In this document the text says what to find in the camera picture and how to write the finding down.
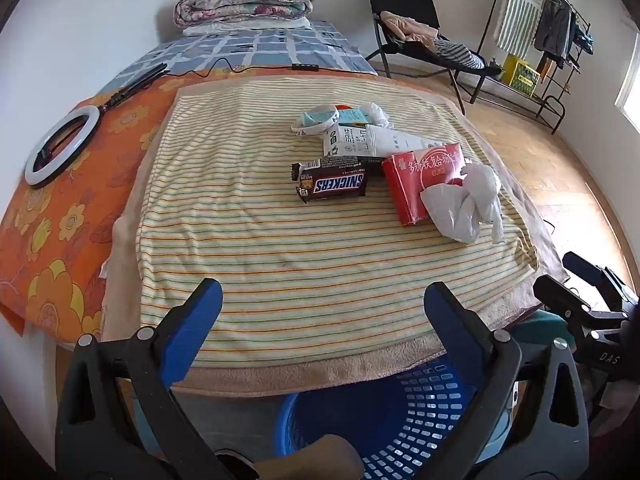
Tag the yellow plastic crate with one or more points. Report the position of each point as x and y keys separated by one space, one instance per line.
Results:
x=520 y=75

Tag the white milk pouch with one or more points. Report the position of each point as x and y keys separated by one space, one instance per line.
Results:
x=360 y=142

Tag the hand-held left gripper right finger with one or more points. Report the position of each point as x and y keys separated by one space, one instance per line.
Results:
x=447 y=322

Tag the white plastic bag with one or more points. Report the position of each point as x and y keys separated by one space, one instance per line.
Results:
x=460 y=210

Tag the beige clothes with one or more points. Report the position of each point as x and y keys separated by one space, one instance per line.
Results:
x=410 y=30

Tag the white crumpled paper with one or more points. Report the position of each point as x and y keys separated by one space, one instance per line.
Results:
x=375 y=112

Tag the teal hanging garment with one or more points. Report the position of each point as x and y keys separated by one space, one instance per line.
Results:
x=585 y=40

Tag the orange floral bedsheet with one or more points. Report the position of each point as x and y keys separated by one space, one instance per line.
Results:
x=60 y=240

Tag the striped hanging towel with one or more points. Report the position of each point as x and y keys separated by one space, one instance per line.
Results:
x=520 y=10

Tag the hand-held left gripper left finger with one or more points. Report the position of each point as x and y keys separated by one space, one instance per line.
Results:
x=197 y=317

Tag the striped garment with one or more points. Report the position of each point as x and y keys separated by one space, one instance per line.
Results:
x=460 y=55

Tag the brown chocolate bar wrapper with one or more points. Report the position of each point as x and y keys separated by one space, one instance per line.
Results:
x=332 y=186

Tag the red paper packet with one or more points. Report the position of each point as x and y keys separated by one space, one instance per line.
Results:
x=405 y=185

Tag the dark hanging jacket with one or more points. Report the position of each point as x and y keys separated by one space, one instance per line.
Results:
x=552 y=30

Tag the black clothes rack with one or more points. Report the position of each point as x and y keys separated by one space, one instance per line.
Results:
x=547 y=102

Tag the striped yellow blanket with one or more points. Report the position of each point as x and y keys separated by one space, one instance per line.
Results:
x=280 y=260

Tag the beige towel blanket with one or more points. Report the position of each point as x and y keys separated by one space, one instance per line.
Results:
x=300 y=376

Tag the folded floral quilt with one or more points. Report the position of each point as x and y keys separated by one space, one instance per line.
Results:
x=240 y=2

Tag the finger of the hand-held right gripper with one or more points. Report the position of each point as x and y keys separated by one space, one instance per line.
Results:
x=592 y=271
x=562 y=297

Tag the blue plaid bedsheet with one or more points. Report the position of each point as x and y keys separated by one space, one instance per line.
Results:
x=280 y=45

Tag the blue plastic basket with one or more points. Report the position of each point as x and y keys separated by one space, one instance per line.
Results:
x=400 y=425

